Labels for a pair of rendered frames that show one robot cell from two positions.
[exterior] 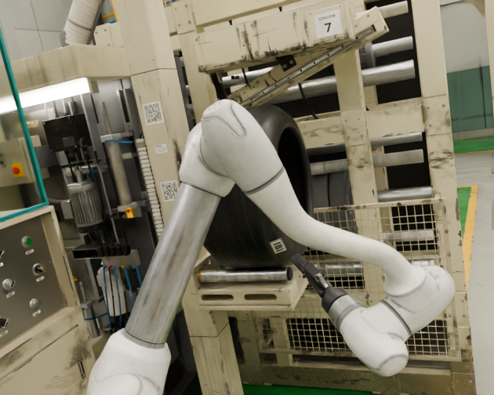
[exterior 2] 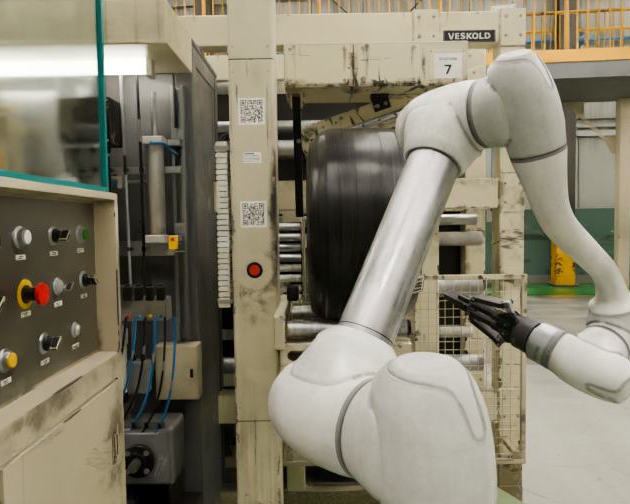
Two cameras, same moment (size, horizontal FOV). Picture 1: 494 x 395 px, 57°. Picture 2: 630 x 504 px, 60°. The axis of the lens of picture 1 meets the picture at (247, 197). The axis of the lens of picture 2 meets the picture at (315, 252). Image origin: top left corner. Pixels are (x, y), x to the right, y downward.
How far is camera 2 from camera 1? 81 cm
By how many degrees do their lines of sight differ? 25
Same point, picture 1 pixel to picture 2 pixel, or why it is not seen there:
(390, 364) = not seen: outside the picture
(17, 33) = not seen: outside the picture
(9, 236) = (66, 215)
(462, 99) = not seen: hidden behind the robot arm
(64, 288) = (103, 321)
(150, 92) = (254, 85)
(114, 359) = (355, 353)
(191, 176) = (443, 140)
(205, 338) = (261, 423)
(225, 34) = (328, 51)
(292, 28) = (408, 61)
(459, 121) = not seen: hidden behind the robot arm
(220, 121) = (533, 65)
